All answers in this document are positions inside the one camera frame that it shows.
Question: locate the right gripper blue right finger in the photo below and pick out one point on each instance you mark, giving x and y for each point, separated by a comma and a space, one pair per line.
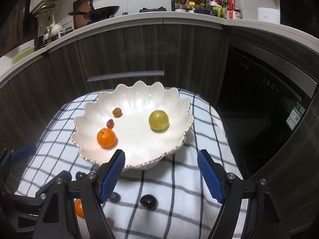
264, 218

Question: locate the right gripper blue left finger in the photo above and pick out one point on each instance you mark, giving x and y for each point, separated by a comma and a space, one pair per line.
57, 218

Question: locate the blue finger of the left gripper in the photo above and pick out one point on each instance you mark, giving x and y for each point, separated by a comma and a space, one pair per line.
22, 154
41, 195

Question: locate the dark plum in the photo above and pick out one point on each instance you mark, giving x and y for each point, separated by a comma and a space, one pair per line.
149, 202
80, 175

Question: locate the blueberry dark blue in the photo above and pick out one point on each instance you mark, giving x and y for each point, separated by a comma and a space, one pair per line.
115, 197

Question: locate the orange mandarin with stem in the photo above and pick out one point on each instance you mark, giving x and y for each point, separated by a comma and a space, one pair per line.
106, 138

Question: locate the red grape tomato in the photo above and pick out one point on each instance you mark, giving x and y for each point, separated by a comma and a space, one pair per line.
110, 124
110, 222

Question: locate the tan longan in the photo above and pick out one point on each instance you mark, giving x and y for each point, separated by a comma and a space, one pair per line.
117, 112

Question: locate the green yellow round fruit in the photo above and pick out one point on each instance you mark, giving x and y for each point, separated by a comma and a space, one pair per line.
158, 120

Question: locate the white scalloped ceramic bowl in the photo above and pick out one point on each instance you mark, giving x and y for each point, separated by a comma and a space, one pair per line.
143, 147

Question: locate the checkered white black cloth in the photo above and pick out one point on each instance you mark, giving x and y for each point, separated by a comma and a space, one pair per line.
185, 207

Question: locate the white teapot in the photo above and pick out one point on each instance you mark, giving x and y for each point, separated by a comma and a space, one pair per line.
54, 29

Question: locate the black dishwasher front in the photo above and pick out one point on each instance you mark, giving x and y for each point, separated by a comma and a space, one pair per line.
262, 101

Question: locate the black wok pan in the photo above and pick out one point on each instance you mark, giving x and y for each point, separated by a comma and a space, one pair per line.
97, 14

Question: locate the yellow lid jar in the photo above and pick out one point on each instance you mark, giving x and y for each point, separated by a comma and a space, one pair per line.
191, 7

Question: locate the green container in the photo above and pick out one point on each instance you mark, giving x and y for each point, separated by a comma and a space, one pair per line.
218, 11

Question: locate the red label sauce bottle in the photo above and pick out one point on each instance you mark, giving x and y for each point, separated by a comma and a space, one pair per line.
232, 9

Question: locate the white rice cooker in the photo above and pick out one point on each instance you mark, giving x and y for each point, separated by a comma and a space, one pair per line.
269, 15

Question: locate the black microwave oven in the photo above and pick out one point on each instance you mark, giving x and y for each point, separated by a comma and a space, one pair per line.
295, 13

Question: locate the grey drawer handle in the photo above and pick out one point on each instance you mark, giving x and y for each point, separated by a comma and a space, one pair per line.
159, 73

